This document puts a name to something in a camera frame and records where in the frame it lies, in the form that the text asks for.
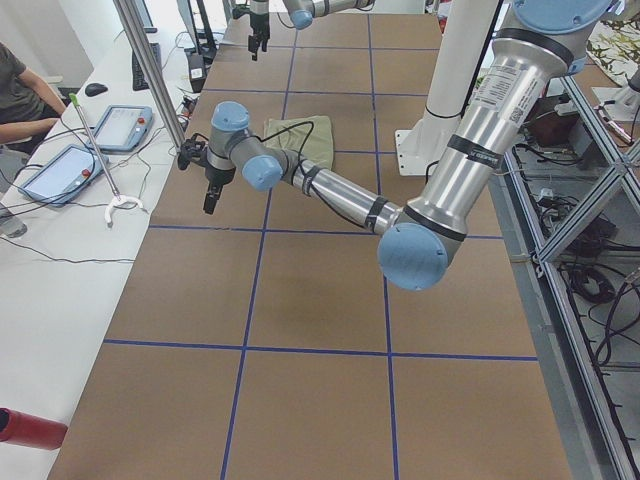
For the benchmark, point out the seated person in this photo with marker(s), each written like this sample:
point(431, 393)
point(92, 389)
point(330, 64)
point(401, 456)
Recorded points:
point(29, 106)

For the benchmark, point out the white grabber stick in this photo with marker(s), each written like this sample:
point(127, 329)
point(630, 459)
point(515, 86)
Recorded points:
point(119, 199)

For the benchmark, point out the upper teach pendant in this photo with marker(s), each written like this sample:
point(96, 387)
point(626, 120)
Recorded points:
point(121, 128)

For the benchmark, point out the black computer mouse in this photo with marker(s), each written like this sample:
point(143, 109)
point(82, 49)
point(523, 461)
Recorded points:
point(94, 89)

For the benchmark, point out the aluminium frame post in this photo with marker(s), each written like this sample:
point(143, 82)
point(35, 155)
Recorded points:
point(133, 27)

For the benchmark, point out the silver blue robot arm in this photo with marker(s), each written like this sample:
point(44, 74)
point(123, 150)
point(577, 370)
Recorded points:
point(494, 62)
point(301, 14)

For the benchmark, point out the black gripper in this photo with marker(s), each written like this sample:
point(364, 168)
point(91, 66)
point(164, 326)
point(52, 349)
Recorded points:
point(218, 177)
point(258, 25)

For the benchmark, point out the olive green long-sleeve shirt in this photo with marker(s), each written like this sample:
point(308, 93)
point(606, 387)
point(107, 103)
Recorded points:
point(312, 136)

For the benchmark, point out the red bottle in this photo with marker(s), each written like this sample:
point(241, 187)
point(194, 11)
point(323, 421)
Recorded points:
point(18, 428)

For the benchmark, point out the teach pendant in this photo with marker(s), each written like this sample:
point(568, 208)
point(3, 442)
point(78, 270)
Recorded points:
point(64, 177)
point(121, 128)

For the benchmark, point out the lower teach pendant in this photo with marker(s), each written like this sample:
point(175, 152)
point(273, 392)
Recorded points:
point(64, 177)

